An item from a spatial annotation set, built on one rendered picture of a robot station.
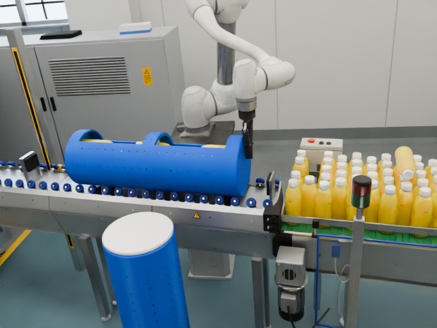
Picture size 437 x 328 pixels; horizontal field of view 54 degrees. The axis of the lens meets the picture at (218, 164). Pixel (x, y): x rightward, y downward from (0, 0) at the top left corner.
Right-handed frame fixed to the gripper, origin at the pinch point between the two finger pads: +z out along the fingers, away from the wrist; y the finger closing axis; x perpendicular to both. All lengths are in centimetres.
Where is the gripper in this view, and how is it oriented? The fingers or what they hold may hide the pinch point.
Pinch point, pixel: (249, 151)
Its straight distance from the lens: 195.1
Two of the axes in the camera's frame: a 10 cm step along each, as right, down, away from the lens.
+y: 2.8, -4.5, 8.5
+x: -9.6, -0.5, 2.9
